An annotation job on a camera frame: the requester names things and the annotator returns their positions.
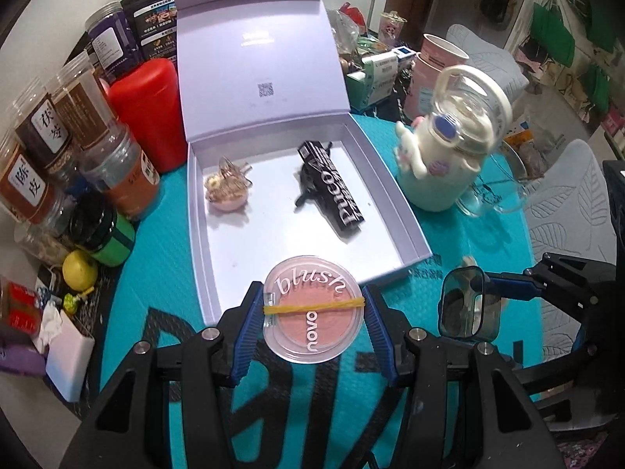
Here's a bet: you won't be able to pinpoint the green shopping bag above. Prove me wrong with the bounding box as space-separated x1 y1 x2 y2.
586 0 625 52
530 2 577 66

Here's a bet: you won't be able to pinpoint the yellow lemon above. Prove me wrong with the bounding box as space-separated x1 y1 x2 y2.
62 249 98 291

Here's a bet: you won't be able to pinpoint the black white lettered cosmetic box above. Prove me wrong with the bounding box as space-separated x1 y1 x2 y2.
298 141 367 241

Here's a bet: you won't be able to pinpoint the clear hair clip gold flower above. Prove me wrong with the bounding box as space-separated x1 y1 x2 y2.
207 156 255 197

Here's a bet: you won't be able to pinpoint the red packet in bag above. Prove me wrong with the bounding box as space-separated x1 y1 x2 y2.
339 2 367 27

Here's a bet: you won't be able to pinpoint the clear jar orange label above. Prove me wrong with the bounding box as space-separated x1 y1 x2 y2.
80 122 162 220

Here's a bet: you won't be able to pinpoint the purple pouch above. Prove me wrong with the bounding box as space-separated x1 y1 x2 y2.
0 344 47 377

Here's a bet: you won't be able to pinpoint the grey quilted chair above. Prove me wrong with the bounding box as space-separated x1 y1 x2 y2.
525 139 618 274
446 23 530 108

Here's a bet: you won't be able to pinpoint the crumpled white tissue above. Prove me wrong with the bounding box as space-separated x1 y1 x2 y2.
36 303 64 347

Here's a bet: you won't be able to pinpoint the black snack bag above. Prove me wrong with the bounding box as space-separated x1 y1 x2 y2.
122 0 179 62

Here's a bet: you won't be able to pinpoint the red flat packet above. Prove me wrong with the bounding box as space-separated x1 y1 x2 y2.
0 278 45 338

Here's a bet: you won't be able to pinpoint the purple label plastic jar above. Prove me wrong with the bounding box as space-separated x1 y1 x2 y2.
84 2 142 84

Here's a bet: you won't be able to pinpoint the clear plastic bag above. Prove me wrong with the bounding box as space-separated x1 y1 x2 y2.
327 7 372 74

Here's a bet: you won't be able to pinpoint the clear glass mug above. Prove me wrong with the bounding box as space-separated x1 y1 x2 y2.
456 149 530 219

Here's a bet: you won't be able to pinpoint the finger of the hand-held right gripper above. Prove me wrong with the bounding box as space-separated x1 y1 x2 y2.
481 266 552 303

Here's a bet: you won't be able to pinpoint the round clear blush compact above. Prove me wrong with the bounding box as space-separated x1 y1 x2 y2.
261 253 367 363

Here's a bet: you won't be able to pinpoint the orange packet in plastic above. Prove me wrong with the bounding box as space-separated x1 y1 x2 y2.
503 120 548 157

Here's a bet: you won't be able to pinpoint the small green yellow candy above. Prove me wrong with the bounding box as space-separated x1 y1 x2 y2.
61 288 93 314

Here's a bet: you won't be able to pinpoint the printed glass cup with lid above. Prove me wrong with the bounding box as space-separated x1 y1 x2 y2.
380 10 407 42

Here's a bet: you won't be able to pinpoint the green snack packets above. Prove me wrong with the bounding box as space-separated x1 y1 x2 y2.
356 34 391 57

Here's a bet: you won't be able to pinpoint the clear jar white label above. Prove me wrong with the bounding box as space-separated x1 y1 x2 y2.
0 141 64 226
12 78 79 177

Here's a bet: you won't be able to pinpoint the small clear jar beige contents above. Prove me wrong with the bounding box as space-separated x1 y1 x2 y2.
14 225 71 267

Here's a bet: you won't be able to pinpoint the cream cartoon water bottle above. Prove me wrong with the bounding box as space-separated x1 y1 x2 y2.
395 64 514 213

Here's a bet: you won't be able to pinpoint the pink paper cup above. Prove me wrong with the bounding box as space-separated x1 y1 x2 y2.
421 33 470 79
407 54 460 118

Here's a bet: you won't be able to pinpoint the yellow rubber band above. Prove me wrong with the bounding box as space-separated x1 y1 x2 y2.
264 298 366 315

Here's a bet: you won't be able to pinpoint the pink round compact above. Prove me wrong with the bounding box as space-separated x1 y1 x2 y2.
207 178 250 214

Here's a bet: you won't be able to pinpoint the red plastic canister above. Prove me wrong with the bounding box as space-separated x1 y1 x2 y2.
106 57 189 174

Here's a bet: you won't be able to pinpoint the blue tinted square case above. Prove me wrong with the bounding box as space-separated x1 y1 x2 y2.
438 266 501 342

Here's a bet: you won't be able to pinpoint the lilac gift box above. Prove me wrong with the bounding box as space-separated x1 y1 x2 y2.
168 0 434 326

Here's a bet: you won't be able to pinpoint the white plastic box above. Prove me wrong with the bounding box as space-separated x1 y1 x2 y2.
45 310 96 404

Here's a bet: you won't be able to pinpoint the teal foam mat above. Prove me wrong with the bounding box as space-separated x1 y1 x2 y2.
105 112 545 469

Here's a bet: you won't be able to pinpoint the green white medicine box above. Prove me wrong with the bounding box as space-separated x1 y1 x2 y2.
348 51 398 111

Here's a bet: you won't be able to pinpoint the clear jar gold striped label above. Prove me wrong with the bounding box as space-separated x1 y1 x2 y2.
51 54 118 152

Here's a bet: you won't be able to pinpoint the green jar black lid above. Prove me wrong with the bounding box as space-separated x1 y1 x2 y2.
71 194 136 268

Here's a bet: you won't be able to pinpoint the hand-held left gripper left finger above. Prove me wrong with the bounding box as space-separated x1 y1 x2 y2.
61 281 268 469

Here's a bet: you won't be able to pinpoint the blue white small box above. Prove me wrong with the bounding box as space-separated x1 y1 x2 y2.
391 46 421 66

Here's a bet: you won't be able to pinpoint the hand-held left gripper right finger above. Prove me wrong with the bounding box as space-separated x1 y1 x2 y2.
361 284 562 469

